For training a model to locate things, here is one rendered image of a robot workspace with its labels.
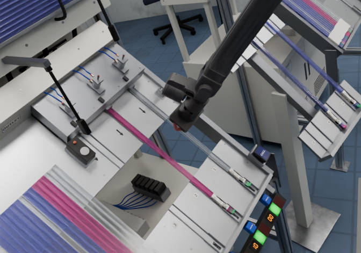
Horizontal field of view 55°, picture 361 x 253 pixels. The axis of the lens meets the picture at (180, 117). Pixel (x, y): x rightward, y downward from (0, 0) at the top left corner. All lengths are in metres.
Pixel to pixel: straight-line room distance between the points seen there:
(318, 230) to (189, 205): 0.99
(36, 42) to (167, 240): 0.65
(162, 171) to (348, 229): 0.96
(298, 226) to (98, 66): 1.30
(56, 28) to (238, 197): 0.74
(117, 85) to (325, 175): 1.41
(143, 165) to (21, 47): 0.77
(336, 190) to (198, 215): 1.16
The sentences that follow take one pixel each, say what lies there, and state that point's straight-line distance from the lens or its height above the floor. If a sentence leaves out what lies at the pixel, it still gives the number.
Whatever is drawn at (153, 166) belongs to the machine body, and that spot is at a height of 0.62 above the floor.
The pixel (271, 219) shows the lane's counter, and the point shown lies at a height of 0.65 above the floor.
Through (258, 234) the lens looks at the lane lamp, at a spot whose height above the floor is 0.66.
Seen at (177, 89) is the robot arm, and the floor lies 1.13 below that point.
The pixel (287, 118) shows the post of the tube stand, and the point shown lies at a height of 0.72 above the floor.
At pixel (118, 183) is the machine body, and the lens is 1.54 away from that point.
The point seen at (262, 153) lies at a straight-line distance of 1.16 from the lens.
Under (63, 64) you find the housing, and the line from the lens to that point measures 1.07.
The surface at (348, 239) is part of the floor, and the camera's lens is 1.90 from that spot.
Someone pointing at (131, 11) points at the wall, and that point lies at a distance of 5.49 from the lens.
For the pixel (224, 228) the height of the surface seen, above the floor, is 0.74.
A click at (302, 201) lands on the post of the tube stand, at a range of 1.75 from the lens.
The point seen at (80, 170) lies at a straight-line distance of 1.01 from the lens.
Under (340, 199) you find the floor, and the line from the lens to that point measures 2.04.
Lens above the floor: 1.59
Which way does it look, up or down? 34 degrees down
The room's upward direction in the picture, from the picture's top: 22 degrees counter-clockwise
